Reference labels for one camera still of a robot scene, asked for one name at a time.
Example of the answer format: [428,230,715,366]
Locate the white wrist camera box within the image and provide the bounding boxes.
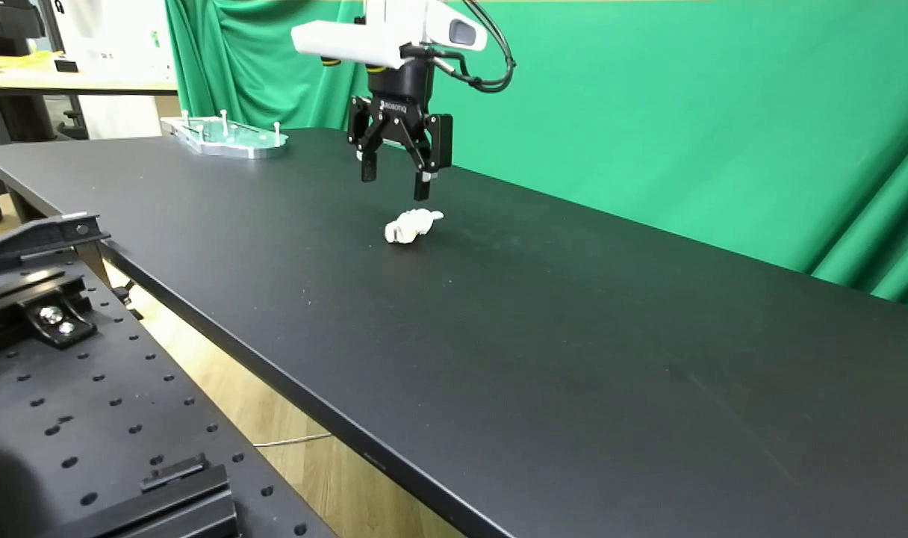
[428,8,491,54]

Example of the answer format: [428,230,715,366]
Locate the black perforated breadboard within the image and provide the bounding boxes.
[0,263,337,538]

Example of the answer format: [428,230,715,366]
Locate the small white object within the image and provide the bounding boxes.
[383,205,446,247]

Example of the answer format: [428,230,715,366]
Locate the black clamp with silver bolt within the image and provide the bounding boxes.
[18,292,98,350]

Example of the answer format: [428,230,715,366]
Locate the green fabric backdrop curtain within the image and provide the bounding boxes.
[164,0,908,319]

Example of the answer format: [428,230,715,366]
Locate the wooden background desk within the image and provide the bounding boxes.
[0,51,182,99]

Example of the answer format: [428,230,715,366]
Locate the black equipment on desk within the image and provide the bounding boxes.
[0,0,50,60]

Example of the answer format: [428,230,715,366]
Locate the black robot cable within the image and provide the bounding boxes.
[428,0,519,99]

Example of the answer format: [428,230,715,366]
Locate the black rectangular block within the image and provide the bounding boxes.
[44,452,243,538]

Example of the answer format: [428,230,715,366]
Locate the white background cabinet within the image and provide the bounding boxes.
[53,0,182,142]

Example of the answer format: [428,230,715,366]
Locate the black angled metal bracket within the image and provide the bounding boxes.
[0,208,112,278]

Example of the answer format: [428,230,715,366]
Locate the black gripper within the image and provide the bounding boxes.
[348,60,455,203]

